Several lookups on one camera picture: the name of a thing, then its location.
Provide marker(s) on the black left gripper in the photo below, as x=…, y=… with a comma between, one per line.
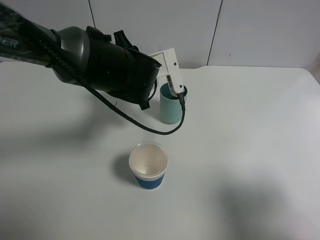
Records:
x=118, y=68

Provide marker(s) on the blue and white paper cup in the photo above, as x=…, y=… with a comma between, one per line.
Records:
x=148, y=161

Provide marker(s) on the teal green cup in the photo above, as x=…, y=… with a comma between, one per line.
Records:
x=170, y=107

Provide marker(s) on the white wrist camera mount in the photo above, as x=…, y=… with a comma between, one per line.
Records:
x=169, y=70

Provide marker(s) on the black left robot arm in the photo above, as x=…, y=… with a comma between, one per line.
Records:
x=65, y=51

